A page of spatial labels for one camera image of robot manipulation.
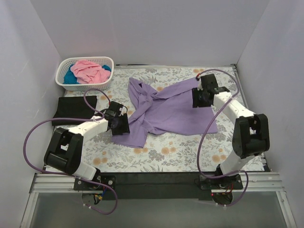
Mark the purple t-shirt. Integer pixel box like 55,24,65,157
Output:
112,77,218,148

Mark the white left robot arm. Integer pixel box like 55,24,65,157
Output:
44,101,130,190

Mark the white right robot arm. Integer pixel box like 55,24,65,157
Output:
192,73,270,189

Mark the folded black t-shirt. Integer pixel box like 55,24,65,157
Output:
52,95,97,126

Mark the pink t-shirt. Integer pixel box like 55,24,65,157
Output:
70,59,111,84

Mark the white plastic laundry basket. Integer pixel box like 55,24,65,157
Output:
55,57,114,91

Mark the teal t-shirt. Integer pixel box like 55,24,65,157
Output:
62,63,112,85

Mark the floral patterned tablecloth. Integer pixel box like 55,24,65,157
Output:
44,66,266,173

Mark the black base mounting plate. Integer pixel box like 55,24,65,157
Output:
73,172,244,201

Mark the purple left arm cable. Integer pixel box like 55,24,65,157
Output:
23,89,119,215

